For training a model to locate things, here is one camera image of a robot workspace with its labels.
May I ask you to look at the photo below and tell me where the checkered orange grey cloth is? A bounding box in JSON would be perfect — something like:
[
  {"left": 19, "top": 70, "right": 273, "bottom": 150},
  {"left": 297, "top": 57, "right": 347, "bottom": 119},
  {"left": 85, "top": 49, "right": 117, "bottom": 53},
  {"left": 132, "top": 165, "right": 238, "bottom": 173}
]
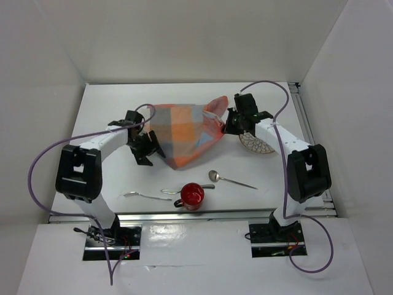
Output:
[{"left": 145, "top": 96, "right": 228, "bottom": 170}]

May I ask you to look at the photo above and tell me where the red enamel mug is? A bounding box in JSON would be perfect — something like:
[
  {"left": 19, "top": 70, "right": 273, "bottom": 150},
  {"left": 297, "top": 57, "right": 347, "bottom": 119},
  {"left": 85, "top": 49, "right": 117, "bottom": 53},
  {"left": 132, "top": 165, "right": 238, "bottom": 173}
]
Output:
[{"left": 174, "top": 183, "right": 205, "bottom": 211}]

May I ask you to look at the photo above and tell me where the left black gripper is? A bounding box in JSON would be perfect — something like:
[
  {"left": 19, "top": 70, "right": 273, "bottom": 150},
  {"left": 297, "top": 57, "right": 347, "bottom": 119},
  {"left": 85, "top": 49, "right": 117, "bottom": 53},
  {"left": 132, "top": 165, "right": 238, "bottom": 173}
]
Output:
[{"left": 127, "top": 130, "right": 165, "bottom": 166}]

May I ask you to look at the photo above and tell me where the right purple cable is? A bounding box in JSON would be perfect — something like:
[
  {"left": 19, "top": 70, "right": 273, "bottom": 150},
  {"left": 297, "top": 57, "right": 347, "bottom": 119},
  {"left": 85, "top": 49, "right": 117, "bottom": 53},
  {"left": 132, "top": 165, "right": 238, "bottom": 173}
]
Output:
[{"left": 239, "top": 80, "right": 335, "bottom": 273}]

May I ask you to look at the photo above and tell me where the silver fork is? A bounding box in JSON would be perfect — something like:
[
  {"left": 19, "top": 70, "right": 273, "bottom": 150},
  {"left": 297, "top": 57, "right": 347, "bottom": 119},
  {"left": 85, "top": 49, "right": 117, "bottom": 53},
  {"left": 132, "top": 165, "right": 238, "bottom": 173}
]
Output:
[{"left": 123, "top": 191, "right": 172, "bottom": 202}]

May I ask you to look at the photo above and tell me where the floral patterned plate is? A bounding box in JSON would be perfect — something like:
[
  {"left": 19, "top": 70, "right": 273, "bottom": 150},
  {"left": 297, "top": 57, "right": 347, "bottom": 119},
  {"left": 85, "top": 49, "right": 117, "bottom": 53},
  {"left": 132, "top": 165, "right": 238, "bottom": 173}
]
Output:
[{"left": 238, "top": 133, "right": 275, "bottom": 154}]

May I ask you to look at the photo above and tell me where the silver knife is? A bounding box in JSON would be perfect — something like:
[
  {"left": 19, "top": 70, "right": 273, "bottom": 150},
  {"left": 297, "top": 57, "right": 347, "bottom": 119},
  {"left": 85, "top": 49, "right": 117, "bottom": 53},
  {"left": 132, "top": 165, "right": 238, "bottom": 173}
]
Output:
[{"left": 161, "top": 184, "right": 216, "bottom": 195}]

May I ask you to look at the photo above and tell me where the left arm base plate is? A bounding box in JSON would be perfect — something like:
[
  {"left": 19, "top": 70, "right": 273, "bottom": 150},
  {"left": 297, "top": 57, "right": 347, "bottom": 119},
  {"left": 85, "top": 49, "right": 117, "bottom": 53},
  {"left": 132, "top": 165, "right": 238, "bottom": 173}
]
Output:
[{"left": 73, "top": 226, "right": 142, "bottom": 261}]

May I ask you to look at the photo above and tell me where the purple cable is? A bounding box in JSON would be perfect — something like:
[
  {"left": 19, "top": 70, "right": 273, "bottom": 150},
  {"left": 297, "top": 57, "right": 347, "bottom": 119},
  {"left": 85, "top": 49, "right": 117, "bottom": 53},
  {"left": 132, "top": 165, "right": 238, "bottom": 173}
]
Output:
[
  {"left": 26, "top": 103, "right": 157, "bottom": 286},
  {"left": 239, "top": 80, "right": 335, "bottom": 273}
]

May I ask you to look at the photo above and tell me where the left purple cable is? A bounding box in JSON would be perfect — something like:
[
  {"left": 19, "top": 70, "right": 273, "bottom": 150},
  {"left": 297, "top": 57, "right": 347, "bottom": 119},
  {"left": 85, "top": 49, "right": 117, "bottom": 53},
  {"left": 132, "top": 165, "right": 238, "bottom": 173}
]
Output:
[{"left": 26, "top": 103, "right": 157, "bottom": 286}]

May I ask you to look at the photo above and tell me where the silver spoon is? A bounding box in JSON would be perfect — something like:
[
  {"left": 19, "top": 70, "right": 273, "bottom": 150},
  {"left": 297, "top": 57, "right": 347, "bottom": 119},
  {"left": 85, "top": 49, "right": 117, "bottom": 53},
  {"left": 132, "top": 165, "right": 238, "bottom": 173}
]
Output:
[{"left": 208, "top": 170, "right": 257, "bottom": 190}]

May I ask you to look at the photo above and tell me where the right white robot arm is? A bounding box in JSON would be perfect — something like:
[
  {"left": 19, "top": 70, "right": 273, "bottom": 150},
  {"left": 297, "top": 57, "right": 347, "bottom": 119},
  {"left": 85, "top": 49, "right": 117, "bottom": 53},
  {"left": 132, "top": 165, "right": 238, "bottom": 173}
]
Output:
[{"left": 224, "top": 93, "right": 332, "bottom": 241}]

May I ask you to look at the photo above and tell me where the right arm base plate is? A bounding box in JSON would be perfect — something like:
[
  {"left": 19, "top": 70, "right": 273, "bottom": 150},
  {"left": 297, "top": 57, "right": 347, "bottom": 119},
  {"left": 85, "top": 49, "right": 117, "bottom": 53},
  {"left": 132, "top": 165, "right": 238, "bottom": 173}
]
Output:
[{"left": 244, "top": 222, "right": 308, "bottom": 258}]

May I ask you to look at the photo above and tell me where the aluminium frame rail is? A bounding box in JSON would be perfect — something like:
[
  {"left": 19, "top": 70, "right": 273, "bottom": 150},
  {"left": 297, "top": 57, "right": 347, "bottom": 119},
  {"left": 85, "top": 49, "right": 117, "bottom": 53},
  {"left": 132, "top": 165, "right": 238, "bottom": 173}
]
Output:
[{"left": 52, "top": 81, "right": 332, "bottom": 229}]

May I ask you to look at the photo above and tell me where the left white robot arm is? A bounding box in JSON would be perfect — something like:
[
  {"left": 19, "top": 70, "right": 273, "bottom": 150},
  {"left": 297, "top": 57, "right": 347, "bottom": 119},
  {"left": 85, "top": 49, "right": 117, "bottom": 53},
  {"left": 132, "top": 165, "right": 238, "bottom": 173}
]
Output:
[{"left": 55, "top": 110, "right": 166, "bottom": 245}]

